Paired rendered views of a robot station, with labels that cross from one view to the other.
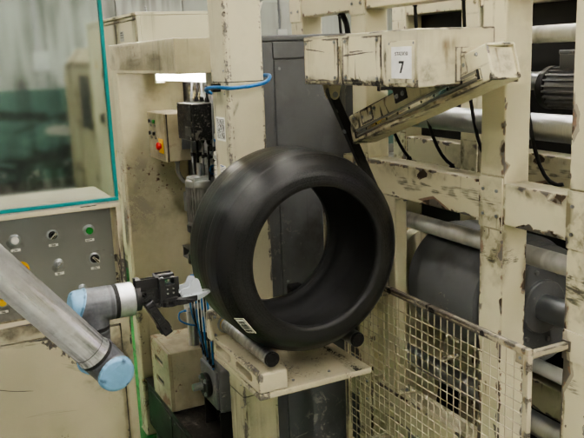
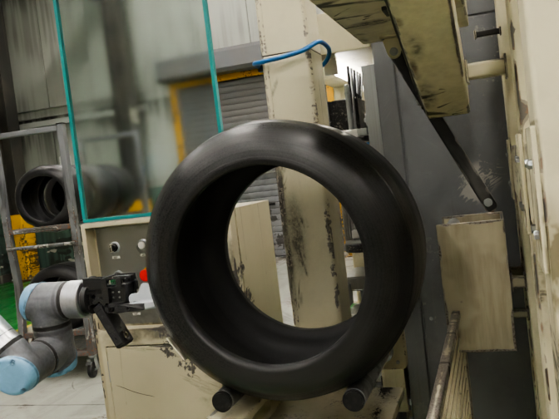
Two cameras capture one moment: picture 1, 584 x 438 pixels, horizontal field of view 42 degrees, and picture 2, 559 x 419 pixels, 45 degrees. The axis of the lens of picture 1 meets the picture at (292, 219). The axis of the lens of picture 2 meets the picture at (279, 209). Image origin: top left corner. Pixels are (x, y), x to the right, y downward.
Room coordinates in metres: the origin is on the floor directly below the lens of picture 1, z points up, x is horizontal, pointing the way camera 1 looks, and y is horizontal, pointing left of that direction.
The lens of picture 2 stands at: (1.13, -1.01, 1.36)
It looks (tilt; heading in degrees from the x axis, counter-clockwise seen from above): 3 degrees down; 44
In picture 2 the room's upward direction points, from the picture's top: 7 degrees counter-clockwise
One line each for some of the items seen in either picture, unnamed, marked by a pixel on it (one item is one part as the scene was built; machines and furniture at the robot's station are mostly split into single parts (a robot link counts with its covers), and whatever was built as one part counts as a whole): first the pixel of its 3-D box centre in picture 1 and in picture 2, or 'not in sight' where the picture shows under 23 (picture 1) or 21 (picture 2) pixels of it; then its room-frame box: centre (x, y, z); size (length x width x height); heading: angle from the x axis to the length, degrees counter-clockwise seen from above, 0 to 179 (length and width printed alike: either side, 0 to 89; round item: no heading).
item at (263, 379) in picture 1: (248, 360); (254, 401); (2.15, 0.15, 0.84); 0.36 x 0.09 x 0.06; 26
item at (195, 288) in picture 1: (195, 288); (147, 295); (1.98, 0.27, 1.12); 0.09 x 0.03 x 0.06; 116
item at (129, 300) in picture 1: (125, 299); (81, 298); (1.91, 0.44, 1.12); 0.10 x 0.05 x 0.09; 26
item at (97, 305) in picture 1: (92, 306); (49, 302); (1.87, 0.52, 1.12); 0.12 x 0.09 x 0.10; 116
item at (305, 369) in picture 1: (289, 361); (313, 417); (2.21, 0.02, 0.80); 0.37 x 0.36 x 0.02; 116
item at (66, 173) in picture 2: not in sight; (86, 244); (3.99, 4.10, 0.96); 1.36 x 0.71 x 1.92; 27
